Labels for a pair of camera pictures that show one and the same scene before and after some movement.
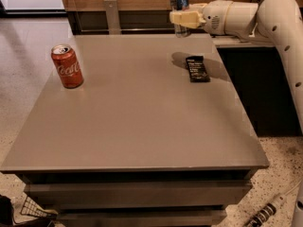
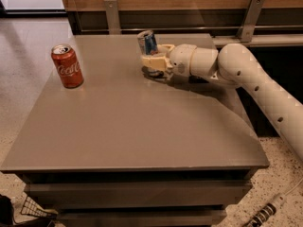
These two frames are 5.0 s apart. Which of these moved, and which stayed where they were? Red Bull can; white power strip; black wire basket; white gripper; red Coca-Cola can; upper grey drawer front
Moved: Red Bull can; white gripper
Stayed: red Coca-Cola can; black wire basket; white power strip; upper grey drawer front
